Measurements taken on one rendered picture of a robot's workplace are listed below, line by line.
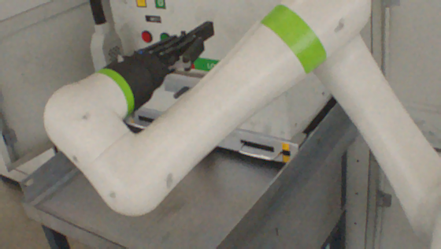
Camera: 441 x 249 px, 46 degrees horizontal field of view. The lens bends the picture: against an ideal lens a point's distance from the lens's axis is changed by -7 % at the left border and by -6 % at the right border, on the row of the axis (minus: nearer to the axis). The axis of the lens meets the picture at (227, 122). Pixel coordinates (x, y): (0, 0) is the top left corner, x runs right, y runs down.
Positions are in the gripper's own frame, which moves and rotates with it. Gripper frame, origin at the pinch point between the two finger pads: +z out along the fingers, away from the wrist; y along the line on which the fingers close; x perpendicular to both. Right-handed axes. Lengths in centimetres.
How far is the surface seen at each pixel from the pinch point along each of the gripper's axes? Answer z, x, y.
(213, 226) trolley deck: -12.2, -38.3, 4.9
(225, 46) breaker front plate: 13.6, -9.0, -4.0
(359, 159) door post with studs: 42, -52, 18
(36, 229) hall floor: 22, -123, -134
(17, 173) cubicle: 40, -110, -164
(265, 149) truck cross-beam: 12.5, -33.9, 4.6
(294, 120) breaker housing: 16.0, -26.4, 10.8
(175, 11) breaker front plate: 13.6, -1.4, -16.9
